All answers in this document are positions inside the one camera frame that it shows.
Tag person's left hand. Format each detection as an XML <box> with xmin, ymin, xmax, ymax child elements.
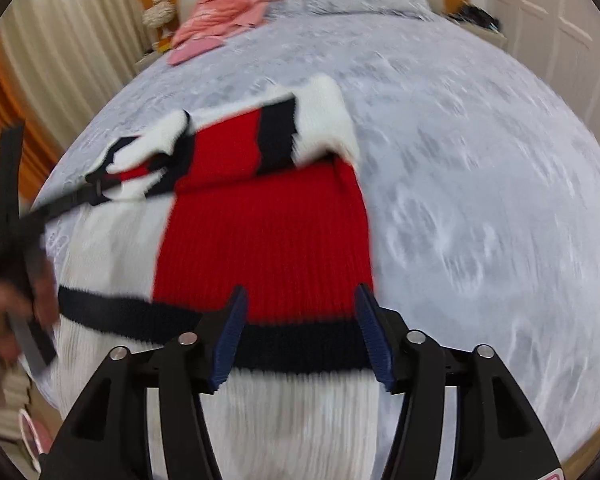
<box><xmin>0</xmin><ymin>267</ymin><xmax>61</xmax><ymax>366</ymax></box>

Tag grey butterfly bedspread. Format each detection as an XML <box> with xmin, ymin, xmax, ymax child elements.
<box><xmin>30</xmin><ymin>10</ymin><xmax>600</xmax><ymax>471</ymax></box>

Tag light pink cloth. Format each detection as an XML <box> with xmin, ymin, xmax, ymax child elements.
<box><xmin>167</xmin><ymin>37</ymin><xmax>227</xmax><ymax>66</ymax></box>

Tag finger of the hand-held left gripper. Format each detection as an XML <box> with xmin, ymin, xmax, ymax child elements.
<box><xmin>20</xmin><ymin>172</ymin><xmax>123</xmax><ymax>236</ymax></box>

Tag orange curtain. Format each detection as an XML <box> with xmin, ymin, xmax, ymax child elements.
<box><xmin>0</xmin><ymin>42</ymin><xmax>63</xmax><ymax>188</ymax></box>

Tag beige striped cloth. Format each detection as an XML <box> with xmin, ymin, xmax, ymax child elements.
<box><xmin>0</xmin><ymin>365</ymin><xmax>36</xmax><ymax>442</ymax></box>

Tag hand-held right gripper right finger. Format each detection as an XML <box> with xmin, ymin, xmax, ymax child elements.
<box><xmin>355</xmin><ymin>282</ymin><xmax>566</xmax><ymax>480</ymax></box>

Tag pink white slipper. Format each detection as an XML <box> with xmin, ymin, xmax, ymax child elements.
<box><xmin>17</xmin><ymin>407</ymin><xmax>56</xmax><ymax>461</ymax></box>

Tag pink garment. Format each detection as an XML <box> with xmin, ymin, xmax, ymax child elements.
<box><xmin>172</xmin><ymin>0</ymin><xmax>296</xmax><ymax>50</ymax></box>

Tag white panelled wardrobe doors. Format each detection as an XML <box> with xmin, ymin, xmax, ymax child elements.
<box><xmin>472</xmin><ymin>0</ymin><xmax>600</xmax><ymax>128</ymax></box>

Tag dark object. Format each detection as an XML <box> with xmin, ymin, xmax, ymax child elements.
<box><xmin>450</xmin><ymin>2</ymin><xmax>503</xmax><ymax>36</ymax></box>

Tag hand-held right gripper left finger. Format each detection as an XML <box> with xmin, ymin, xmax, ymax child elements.
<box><xmin>40</xmin><ymin>285</ymin><xmax>248</xmax><ymax>480</ymax></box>

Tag cream curtain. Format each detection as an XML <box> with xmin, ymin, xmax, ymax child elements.
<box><xmin>0</xmin><ymin>0</ymin><xmax>153</xmax><ymax>128</ymax></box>

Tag red white black knit sweater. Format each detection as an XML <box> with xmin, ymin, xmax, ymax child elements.
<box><xmin>55</xmin><ymin>74</ymin><xmax>396</xmax><ymax>480</ymax></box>

